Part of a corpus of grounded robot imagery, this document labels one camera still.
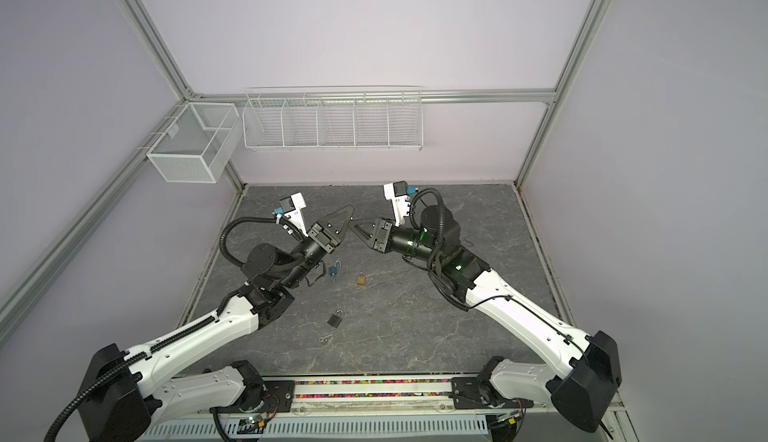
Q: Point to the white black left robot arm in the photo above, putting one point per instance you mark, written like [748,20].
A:
[126,392]

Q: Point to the dark grey padlock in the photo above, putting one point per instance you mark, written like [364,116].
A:
[336,318]

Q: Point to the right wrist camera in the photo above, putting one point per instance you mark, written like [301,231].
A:
[400,194]

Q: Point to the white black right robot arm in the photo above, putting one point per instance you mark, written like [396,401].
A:
[432,236]

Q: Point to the white vented cable duct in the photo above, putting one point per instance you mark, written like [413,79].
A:
[322,428]

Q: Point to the blue padlock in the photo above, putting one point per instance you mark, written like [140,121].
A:
[335,268]

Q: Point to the white mesh box basket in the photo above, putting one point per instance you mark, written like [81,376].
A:
[198,143]

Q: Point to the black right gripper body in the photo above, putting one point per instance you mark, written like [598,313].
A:
[385,241]

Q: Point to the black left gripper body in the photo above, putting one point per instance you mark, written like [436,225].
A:
[322,239]

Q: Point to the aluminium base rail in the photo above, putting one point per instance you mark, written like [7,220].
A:
[384,391]

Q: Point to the white wire wall basket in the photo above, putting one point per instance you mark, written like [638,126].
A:
[333,118]

